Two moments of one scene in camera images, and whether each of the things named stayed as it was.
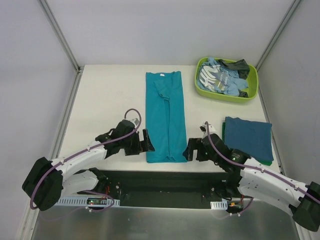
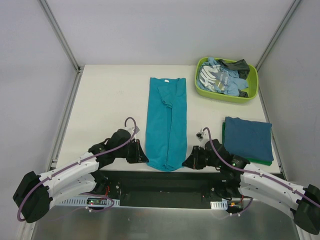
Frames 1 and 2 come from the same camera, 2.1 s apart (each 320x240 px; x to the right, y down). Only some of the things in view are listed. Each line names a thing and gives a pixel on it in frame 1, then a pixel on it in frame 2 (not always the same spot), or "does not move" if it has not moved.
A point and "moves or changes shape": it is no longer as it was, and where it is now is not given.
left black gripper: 141,143 → 133,152
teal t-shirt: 165,117 moves or changes shape
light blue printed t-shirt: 217,77 does not move
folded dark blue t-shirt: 253,138 does not move
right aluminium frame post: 266,53 does not move
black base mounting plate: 136,188 does not move
